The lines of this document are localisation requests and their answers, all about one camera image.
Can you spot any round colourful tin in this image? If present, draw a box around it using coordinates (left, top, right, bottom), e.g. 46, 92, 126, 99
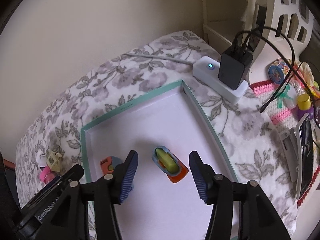
268, 59, 290, 85

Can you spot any white framed phone stand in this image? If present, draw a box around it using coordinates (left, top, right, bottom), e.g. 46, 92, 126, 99
279, 113, 314, 200

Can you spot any green orange blue stapler toy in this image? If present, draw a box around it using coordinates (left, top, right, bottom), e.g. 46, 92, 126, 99
152, 146, 189, 184

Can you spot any black power adapter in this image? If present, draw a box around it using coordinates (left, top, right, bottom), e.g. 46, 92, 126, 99
218, 46, 253, 90

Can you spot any black charging cable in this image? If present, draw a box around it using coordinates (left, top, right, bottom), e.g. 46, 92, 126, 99
232, 26, 320, 131

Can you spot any small orange blue eraser case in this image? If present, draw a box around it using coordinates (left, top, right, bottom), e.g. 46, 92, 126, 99
100, 155, 123, 175

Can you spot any cream hair claw clip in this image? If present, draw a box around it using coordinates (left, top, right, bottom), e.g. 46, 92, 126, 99
46, 151, 63, 173

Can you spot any pink silicone band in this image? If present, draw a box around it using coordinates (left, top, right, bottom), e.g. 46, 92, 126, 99
39, 166, 55, 184

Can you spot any white power strip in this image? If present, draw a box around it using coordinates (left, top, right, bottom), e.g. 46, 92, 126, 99
193, 56, 248, 105

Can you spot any purple bottle yellow cap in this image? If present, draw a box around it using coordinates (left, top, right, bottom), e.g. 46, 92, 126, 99
297, 93, 314, 120

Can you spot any teal white shallow box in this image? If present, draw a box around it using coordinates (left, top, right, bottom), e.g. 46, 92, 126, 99
81, 80, 236, 239

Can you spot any white lattice chair back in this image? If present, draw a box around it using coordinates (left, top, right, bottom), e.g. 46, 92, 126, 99
247, 0, 314, 84

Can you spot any pink white crochet mat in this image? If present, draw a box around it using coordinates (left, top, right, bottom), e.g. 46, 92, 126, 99
250, 80, 319, 206

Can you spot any floral grey white blanket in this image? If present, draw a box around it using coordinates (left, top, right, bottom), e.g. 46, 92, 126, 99
16, 31, 297, 234

